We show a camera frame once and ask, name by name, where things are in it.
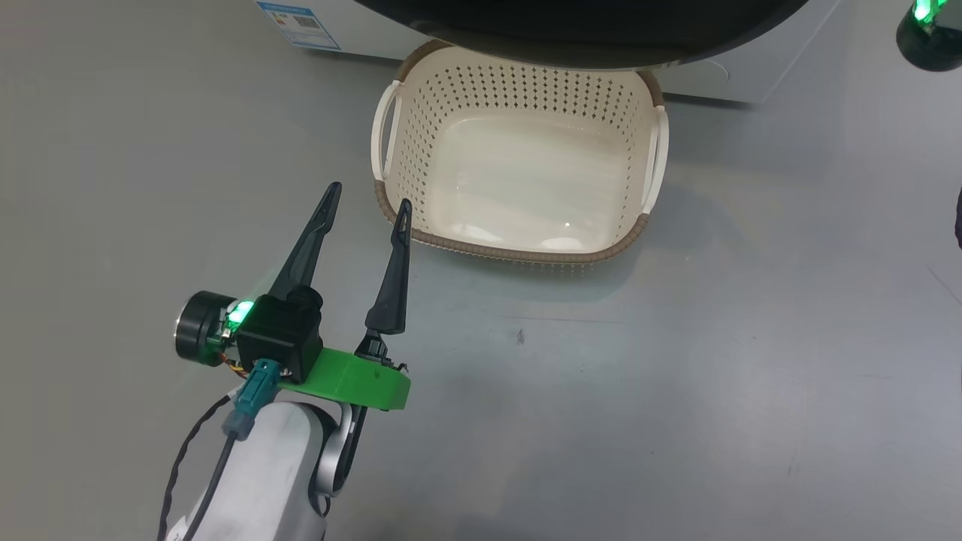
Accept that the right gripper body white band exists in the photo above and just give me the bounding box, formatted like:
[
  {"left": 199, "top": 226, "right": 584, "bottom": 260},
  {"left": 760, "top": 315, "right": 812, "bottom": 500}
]
[{"left": 896, "top": 0, "right": 962, "bottom": 73}]

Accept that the blue white energy label sticker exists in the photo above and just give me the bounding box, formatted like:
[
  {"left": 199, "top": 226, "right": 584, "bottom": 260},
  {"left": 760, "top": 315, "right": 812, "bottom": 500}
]
[{"left": 256, "top": 0, "right": 341, "bottom": 52}]

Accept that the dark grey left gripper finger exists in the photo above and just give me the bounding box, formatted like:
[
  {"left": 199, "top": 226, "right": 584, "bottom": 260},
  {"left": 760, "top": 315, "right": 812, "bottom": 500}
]
[
  {"left": 268, "top": 182, "right": 343, "bottom": 301},
  {"left": 355, "top": 199, "right": 413, "bottom": 360}
]

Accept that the white washing machine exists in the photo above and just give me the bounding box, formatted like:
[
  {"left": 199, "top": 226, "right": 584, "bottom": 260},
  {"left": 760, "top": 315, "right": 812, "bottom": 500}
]
[{"left": 256, "top": 0, "right": 844, "bottom": 104}]

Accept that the black left arm cable teal plug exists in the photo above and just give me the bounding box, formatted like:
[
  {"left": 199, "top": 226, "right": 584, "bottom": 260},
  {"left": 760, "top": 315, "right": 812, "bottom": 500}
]
[{"left": 156, "top": 359, "right": 283, "bottom": 541}]

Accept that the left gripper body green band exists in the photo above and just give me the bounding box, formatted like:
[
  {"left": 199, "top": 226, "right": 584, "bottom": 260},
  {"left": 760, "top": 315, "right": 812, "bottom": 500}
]
[{"left": 175, "top": 292, "right": 411, "bottom": 412}]

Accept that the black glass washing machine door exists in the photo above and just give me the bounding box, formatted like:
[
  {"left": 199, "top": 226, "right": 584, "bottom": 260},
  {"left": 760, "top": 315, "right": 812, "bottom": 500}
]
[{"left": 352, "top": 0, "right": 812, "bottom": 72}]

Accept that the cream perforated laundry basket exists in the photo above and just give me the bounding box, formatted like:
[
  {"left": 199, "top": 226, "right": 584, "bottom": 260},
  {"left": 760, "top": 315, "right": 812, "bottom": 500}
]
[{"left": 371, "top": 40, "right": 670, "bottom": 265}]

